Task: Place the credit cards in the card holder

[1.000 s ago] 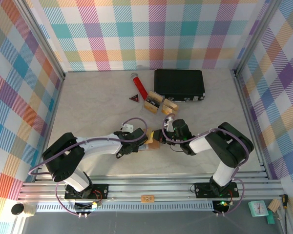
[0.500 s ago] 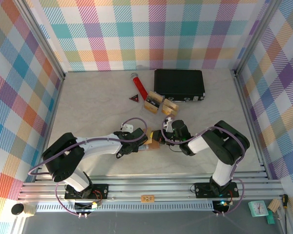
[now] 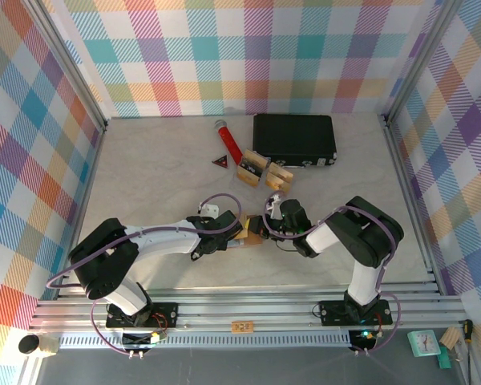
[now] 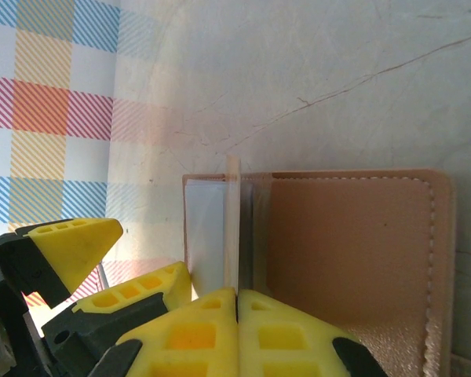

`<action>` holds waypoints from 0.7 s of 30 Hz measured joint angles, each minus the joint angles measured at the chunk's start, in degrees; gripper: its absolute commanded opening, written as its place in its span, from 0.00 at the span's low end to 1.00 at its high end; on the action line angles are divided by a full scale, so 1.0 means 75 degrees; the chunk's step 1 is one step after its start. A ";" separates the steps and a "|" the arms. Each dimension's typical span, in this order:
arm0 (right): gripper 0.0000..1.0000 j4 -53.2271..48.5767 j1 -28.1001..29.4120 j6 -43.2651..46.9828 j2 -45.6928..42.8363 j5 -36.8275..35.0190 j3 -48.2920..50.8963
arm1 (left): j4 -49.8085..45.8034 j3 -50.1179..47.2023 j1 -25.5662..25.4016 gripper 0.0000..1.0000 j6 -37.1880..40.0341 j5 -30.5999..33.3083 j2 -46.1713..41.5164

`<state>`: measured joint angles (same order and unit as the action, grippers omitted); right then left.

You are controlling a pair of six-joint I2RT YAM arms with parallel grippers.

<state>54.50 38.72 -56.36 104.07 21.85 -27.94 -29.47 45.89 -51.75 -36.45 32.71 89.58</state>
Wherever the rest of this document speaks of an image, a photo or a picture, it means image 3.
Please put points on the wooden code tag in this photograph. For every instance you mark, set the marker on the wooden code tag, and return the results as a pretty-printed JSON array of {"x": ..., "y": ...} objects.
[{"x": 242, "y": 327}]

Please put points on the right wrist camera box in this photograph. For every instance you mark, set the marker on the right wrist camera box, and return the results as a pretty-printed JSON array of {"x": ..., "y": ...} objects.
[{"x": 273, "y": 202}]

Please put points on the black yellow screwdriver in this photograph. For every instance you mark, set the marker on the black yellow screwdriver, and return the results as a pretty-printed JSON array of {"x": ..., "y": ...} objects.
[{"x": 468, "y": 329}]

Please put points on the aluminium corner post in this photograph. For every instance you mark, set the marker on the aluminium corner post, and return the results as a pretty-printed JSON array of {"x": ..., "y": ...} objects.
[
  {"x": 66, "y": 60},
  {"x": 419, "y": 60}
]

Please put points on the green clip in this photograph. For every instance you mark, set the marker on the green clip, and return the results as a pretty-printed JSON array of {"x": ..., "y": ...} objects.
[{"x": 444, "y": 359}]

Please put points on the red black triangle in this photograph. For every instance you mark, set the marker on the red black triangle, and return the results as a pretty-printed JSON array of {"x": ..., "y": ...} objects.
[{"x": 220, "y": 162}]

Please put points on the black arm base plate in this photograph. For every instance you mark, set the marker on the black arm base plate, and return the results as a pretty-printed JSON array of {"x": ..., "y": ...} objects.
[
  {"x": 164, "y": 317},
  {"x": 332, "y": 313}
]

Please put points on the black credit card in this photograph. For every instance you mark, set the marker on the black credit card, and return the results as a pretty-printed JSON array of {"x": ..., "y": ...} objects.
[{"x": 250, "y": 167}]

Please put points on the black beige cylinder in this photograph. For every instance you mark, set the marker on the black beige cylinder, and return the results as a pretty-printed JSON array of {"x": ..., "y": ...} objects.
[{"x": 34, "y": 345}]

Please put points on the teal alarm clock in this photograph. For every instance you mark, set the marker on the teal alarm clock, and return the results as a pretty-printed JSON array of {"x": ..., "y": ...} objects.
[{"x": 424, "y": 343}]

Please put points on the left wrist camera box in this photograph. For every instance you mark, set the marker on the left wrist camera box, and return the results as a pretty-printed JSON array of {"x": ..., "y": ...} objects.
[{"x": 209, "y": 209}]

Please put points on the gold credit card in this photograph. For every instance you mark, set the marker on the gold credit card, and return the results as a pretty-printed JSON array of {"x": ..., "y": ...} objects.
[
  {"x": 247, "y": 179},
  {"x": 257, "y": 158},
  {"x": 282, "y": 171},
  {"x": 274, "y": 182}
]

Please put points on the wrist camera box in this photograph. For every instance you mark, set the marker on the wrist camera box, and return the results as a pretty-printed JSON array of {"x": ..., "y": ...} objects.
[
  {"x": 209, "y": 209},
  {"x": 273, "y": 202}
]

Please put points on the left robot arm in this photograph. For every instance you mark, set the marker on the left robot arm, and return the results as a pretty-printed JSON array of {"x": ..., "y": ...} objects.
[{"x": 104, "y": 260}]

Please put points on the wooden block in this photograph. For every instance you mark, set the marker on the wooden block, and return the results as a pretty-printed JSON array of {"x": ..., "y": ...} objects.
[{"x": 451, "y": 337}]

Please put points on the black briefcase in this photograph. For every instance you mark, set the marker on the black briefcase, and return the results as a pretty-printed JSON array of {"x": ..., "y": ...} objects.
[{"x": 294, "y": 138}]

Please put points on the aluminium front rail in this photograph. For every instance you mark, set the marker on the aluminium front rail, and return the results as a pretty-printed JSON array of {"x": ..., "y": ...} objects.
[{"x": 244, "y": 309}]

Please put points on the aluminium side rail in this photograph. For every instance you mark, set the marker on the aluminium side rail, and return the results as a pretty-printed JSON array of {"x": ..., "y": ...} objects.
[
  {"x": 398, "y": 168},
  {"x": 95, "y": 160}
]

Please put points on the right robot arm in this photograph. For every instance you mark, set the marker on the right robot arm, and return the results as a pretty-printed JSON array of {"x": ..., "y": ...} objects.
[{"x": 369, "y": 232}]

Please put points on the red microphone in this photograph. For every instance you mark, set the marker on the red microphone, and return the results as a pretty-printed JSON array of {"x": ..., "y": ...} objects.
[{"x": 230, "y": 144}]

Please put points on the small controller board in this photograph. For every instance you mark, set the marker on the small controller board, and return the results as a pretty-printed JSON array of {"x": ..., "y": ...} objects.
[
  {"x": 364, "y": 339},
  {"x": 140, "y": 339}
]

